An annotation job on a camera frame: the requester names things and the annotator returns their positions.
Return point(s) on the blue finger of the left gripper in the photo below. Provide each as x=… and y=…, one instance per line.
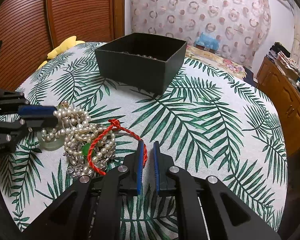
x=16, y=103
x=12, y=132

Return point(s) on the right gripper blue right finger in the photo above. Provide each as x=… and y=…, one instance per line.
x=206, y=208

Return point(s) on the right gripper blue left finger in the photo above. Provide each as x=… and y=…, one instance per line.
x=91, y=208

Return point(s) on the pale green jade bangle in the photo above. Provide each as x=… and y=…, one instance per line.
x=51, y=145

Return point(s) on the green stone silver brooch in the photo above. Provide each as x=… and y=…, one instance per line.
x=89, y=149

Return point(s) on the black open jewelry box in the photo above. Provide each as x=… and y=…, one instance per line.
x=146, y=61

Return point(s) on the brown louvered wardrobe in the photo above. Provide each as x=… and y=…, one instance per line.
x=30, y=29

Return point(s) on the yellow plush toy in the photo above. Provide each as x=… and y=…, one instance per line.
x=64, y=46

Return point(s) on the palm leaf print bedspread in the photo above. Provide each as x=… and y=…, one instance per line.
x=210, y=122

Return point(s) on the wooden sideboard cabinet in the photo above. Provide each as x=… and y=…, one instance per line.
x=286, y=100

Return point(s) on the floral quilt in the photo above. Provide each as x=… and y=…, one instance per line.
x=214, y=60

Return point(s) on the blue plush toy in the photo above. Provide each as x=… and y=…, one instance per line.
x=207, y=42

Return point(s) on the stack of folded clothes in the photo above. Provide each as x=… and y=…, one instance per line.
x=279, y=55

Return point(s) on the circle patterned curtain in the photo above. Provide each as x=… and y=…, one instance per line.
x=237, y=27

